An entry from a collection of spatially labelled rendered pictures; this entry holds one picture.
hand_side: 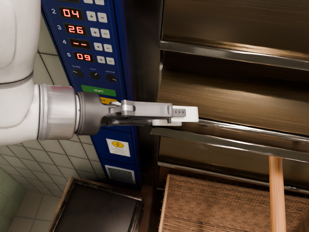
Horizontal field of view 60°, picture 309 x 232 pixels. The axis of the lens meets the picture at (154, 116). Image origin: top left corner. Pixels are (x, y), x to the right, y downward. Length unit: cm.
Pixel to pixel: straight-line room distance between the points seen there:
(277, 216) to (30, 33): 58
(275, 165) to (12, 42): 60
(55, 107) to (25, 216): 165
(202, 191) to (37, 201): 127
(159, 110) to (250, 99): 24
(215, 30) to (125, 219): 76
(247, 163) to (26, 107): 71
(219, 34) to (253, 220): 87
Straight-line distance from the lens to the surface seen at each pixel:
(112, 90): 68
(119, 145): 92
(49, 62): 74
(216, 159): 92
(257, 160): 93
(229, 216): 121
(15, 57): 36
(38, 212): 201
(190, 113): 53
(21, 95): 40
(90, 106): 44
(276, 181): 69
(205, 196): 111
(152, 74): 64
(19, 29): 35
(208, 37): 52
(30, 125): 42
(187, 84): 61
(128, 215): 106
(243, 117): 62
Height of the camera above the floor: 180
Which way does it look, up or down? 55 degrees down
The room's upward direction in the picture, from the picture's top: straight up
